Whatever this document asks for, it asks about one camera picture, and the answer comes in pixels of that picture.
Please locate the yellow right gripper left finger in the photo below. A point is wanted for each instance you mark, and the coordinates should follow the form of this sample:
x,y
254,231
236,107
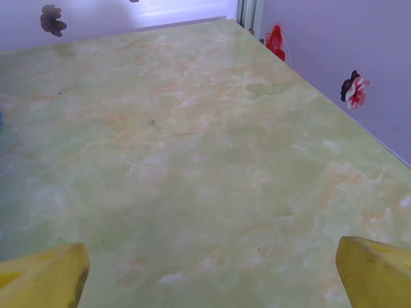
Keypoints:
x,y
41,279

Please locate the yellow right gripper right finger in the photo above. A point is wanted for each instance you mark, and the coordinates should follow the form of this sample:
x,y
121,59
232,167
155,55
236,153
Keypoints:
x,y
375,276

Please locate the aluminium frame corner post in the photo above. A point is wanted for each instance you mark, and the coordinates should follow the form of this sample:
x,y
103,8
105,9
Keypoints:
x,y
247,16

